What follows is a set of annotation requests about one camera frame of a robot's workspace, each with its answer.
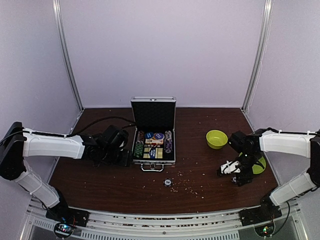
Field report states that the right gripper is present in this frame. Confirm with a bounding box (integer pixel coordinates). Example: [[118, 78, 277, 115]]
[[235, 151, 259, 186]]

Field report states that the aluminium poker case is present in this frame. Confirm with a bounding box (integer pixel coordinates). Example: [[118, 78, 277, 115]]
[[131, 96, 176, 173]]

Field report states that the purple black chip stack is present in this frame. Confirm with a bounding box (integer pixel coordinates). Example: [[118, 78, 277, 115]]
[[164, 141, 173, 154]]

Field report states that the blue gold card box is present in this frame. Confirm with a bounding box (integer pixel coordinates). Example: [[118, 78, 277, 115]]
[[143, 147, 163, 159]]

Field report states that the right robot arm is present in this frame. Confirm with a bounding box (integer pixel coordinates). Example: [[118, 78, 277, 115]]
[[218, 127, 320, 221]]

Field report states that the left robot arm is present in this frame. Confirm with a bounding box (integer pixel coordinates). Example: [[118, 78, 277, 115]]
[[0, 121, 132, 222]]

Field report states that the green plate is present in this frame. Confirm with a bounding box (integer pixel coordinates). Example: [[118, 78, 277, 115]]
[[238, 152, 267, 175]]

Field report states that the green yellow chip stack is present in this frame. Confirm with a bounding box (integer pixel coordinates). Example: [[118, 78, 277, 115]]
[[133, 143, 144, 158]]

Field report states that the brown black chip stack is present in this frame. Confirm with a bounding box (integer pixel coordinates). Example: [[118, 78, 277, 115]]
[[136, 130, 145, 145]]

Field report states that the green bowl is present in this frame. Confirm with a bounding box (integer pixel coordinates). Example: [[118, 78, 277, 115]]
[[205, 130, 228, 150]]

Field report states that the blue small blind button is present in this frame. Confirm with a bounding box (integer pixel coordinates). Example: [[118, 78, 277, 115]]
[[144, 132, 154, 139]]

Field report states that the playing card deck box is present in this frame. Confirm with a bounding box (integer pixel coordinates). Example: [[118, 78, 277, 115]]
[[145, 138, 164, 145]]

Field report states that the purple small blind button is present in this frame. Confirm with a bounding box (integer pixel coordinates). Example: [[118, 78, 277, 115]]
[[153, 132, 164, 140]]

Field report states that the blue peach chip stack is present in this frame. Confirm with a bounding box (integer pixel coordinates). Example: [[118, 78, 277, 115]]
[[164, 130, 173, 142]]

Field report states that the front aluminium rail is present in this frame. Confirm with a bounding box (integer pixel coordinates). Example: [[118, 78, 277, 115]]
[[21, 197, 302, 240]]

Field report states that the right aluminium frame post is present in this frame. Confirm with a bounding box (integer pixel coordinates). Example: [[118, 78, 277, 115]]
[[241, 0, 273, 114]]

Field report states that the aluminium frame post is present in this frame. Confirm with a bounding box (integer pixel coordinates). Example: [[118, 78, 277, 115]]
[[52, 0, 84, 111], [241, 0, 273, 114]]

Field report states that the left aluminium frame post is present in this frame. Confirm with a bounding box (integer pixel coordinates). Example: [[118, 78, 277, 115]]
[[52, 0, 84, 111]]

